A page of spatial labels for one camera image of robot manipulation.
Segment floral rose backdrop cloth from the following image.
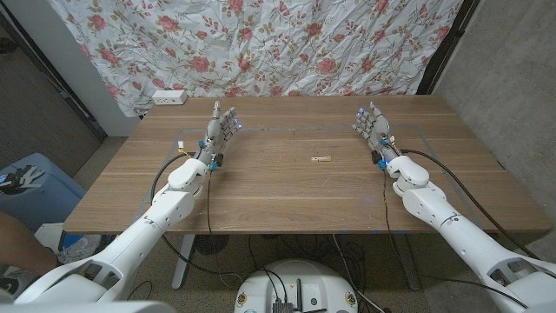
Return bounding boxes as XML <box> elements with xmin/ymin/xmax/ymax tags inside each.
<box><xmin>46</xmin><ymin>0</ymin><xmax>465</xmax><ymax>118</ymax></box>

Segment black module with antenna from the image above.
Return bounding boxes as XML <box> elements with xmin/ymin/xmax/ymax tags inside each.
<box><xmin>271</xmin><ymin>277</ymin><xmax>328</xmax><ymax>313</ymax></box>

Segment black and white gloves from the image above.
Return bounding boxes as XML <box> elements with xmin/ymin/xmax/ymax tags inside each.
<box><xmin>0</xmin><ymin>164</ymin><xmax>46</xmax><ymax>196</ymax></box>

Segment thin black left hand cable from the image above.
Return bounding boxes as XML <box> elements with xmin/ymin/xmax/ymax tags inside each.
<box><xmin>206</xmin><ymin>169</ymin><xmax>244</xmax><ymax>283</ymax></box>

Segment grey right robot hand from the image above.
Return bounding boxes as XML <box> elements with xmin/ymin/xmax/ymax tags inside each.
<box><xmin>351</xmin><ymin>101</ymin><xmax>400</xmax><ymax>170</ymax></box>

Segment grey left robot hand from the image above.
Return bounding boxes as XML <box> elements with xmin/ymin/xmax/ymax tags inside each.
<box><xmin>194</xmin><ymin>100</ymin><xmax>242</xmax><ymax>172</ymax></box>

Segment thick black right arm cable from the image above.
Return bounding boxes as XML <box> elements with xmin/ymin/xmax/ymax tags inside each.
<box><xmin>398</xmin><ymin>149</ymin><xmax>542</xmax><ymax>262</ymax></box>

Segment white table leg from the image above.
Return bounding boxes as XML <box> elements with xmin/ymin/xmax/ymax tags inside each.
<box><xmin>171</xmin><ymin>233</ymin><xmax>196</xmax><ymax>290</ymax></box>

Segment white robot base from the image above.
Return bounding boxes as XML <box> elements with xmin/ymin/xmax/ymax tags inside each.
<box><xmin>233</xmin><ymin>259</ymin><xmax>360</xmax><ymax>313</ymax></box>

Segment person's bare forearm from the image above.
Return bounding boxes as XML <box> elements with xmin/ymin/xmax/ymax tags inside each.
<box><xmin>0</xmin><ymin>209</ymin><xmax>60</xmax><ymax>277</ymax></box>

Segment white power strip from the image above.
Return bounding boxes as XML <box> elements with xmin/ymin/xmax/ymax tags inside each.
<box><xmin>151</xmin><ymin>90</ymin><xmax>189</xmax><ymax>106</ymax></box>

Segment black backdrop stand pole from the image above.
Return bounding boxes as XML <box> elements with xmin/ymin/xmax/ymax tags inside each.
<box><xmin>416</xmin><ymin>0</ymin><xmax>481</xmax><ymax>96</ymax></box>

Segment white floor cable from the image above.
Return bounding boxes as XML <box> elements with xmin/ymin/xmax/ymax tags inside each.
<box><xmin>332</xmin><ymin>233</ymin><xmax>387</xmax><ymax>313</ymax></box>

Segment thin black hand cable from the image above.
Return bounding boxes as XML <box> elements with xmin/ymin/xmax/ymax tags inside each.
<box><xmin>206</xmin><ymin>169</ymin><xmax>244</xmax><ymax>283</ymax></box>
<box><xmin>381</xmin><ymin>169</ymin><xmax>529</xmax><ymax>310</ymax></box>

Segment thin black right hand cable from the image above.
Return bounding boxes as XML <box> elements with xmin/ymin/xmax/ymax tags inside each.
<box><xmin>381</xmin><ymin>169</ymin><xmax>529</xmax><ymax>310</ymax></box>

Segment grey table leg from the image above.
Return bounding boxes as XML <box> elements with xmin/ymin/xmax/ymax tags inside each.
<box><xmin>393</xmin><ymin>233</ymin><xmax>421</xmax><ymax>291</ymax></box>

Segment blue plastic bin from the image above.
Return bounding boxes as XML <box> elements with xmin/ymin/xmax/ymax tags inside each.
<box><xmin>0</xmin><ymin>151</ymin><xmax>87</xmax><ymax>234</ymax></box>

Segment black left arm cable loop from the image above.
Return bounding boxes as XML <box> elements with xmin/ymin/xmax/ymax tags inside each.
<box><xmin>149</xmin><ymin>151</ymin><xmax>195</xmax><ymax>205</ymax></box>

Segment black round floor fan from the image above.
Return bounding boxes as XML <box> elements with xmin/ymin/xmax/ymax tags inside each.
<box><xmin>194</xmin><ymin>234</ymin><xmax>230</xmax><ymax>256</ymax></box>

